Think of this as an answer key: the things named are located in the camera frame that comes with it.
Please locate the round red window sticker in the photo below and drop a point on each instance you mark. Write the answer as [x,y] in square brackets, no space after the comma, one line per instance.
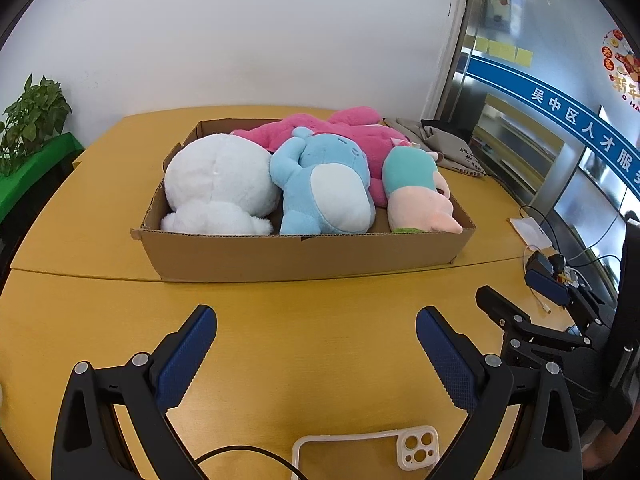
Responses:
[627,70]

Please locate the green plant stand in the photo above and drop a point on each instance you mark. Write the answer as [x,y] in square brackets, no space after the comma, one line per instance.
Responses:
[40,160]

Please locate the metal door frame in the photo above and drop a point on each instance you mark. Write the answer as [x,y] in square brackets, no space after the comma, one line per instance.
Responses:
[460,35]

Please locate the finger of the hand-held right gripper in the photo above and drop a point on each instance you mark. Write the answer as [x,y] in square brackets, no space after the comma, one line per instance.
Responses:
[510,317]
[547,287]

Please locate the cartoon sheep poster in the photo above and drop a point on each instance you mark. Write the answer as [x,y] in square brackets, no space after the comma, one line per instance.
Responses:
[502,5]

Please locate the small black device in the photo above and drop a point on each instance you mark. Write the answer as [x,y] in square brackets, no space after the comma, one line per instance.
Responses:
[555,262]

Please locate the teal and pink plush toy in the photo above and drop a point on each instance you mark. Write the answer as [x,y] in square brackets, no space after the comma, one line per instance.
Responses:
[405,170]

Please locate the brown cardboard box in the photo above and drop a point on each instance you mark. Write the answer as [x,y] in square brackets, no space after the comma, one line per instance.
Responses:
[300,260]

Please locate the person's right forearm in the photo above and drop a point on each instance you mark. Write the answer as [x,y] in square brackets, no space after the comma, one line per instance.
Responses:
[597,455]

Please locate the green potted plant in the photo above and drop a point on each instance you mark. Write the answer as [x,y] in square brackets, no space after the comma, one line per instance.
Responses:
[35,110]

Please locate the grey cloth bag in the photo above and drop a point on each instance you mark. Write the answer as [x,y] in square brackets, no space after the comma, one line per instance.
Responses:
[395,127]

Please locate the white panda plush toy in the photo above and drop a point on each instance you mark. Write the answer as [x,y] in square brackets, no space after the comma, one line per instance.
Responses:
[215,180]

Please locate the white phone case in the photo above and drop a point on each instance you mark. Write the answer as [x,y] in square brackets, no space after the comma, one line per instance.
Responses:
[417,452]

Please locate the blue plush toy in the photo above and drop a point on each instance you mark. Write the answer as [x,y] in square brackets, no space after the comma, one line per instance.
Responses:
[325,155]

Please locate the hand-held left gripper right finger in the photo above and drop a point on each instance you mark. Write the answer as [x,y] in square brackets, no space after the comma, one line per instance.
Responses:
[447,360]

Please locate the yellow sticky note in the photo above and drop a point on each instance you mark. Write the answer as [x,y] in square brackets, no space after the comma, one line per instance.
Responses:
[481,44]
[501,50]
[523,56]

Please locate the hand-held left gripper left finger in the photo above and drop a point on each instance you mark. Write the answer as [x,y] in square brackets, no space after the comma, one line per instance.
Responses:
[182,355]

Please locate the grey printed pouch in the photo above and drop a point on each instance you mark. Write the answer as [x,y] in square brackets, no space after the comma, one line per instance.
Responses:
[460,160]

